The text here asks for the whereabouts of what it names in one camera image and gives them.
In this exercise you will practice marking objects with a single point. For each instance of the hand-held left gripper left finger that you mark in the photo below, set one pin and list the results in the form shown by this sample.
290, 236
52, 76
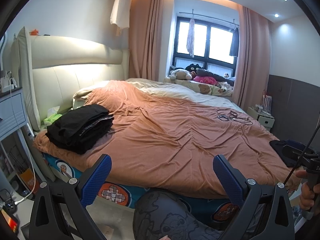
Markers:
97, 180

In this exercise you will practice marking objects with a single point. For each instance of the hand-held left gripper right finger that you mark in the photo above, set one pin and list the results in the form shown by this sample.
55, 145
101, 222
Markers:
228, 180

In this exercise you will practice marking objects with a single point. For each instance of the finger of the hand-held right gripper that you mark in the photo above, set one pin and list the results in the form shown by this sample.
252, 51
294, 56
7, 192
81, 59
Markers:
291, 152

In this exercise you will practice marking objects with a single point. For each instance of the black garment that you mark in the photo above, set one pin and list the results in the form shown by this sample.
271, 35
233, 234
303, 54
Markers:
276, 146

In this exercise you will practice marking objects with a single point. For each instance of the black pants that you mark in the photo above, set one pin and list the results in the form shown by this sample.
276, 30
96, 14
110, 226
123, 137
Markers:
80, 115

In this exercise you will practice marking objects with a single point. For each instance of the person's right hand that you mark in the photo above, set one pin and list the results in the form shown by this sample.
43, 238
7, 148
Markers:
308, 198

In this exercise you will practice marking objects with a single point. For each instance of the teal patterned bedsheet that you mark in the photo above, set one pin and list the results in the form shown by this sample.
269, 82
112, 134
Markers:
200, 205

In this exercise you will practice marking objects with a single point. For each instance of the stack of folded black clothes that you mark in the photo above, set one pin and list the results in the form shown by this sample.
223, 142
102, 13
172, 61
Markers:
82, 142

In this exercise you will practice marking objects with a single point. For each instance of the white bedside cabinet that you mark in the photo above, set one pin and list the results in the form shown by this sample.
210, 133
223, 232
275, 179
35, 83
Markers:
265, 121

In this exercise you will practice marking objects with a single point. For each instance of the grey bedside table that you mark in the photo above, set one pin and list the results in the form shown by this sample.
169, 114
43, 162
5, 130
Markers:
33, 177

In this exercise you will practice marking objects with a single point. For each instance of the orange box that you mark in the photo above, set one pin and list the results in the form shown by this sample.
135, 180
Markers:
27, 178

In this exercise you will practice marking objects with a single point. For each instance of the orange blanket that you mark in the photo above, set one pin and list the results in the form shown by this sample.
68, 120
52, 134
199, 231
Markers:
162, 142

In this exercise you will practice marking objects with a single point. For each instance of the green tissue pack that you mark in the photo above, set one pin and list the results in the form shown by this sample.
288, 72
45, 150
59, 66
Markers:
52, 119

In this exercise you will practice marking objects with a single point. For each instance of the white power strip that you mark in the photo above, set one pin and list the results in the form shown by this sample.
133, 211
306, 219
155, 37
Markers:
29, 132

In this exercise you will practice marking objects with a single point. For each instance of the cream pillow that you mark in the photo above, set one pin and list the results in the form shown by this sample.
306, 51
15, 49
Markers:
81, 93

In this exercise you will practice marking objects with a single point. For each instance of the small white plush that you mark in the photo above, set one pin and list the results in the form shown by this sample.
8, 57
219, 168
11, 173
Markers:
222, 88

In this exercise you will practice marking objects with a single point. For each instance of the bear print cushion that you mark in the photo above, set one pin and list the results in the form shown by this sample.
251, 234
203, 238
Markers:
202, 88

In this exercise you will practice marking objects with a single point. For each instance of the cream duvet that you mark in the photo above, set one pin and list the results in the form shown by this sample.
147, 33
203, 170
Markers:
180, 92

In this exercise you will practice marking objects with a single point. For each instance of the narrow pink curtain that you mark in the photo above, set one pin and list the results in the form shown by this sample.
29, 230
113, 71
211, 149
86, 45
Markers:
252, 60

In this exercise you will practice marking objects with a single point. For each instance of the pink cloth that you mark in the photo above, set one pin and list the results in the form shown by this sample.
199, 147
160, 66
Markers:
206, 80

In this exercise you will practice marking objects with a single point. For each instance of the dark grey padded garment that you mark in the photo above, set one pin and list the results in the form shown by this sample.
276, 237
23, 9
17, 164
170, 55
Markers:
220, 77

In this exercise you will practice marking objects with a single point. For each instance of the grey blue nightstand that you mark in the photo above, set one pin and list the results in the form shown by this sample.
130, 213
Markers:
12, 110

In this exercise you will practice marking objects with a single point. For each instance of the beige plush bear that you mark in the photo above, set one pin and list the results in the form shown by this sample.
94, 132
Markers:
181, 74

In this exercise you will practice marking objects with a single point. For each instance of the black plush toy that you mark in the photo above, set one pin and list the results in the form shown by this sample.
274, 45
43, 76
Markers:
193, 67

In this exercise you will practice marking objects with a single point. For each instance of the hanging dark garment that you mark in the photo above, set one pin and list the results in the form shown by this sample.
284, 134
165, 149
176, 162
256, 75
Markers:
234, 43

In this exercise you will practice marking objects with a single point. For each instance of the black framed window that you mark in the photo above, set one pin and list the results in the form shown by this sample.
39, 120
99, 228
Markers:
220, 42

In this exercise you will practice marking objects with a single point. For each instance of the white charger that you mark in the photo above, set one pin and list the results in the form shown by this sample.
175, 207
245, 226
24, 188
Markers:
7, 83

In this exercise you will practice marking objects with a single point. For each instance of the hanging floral garment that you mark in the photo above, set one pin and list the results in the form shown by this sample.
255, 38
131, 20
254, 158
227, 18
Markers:
190, 37

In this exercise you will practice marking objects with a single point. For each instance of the wide pink curtain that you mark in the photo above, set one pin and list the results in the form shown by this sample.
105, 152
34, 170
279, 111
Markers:
150, 37

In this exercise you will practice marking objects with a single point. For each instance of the small orange toy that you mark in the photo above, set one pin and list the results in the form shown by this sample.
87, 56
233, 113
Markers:
33, 32

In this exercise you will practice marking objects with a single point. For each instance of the hanging white cloth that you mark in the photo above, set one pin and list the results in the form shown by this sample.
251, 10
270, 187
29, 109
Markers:
121, 7

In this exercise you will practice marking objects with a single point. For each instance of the metal clothes rail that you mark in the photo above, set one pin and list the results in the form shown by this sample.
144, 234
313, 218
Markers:
212, 18

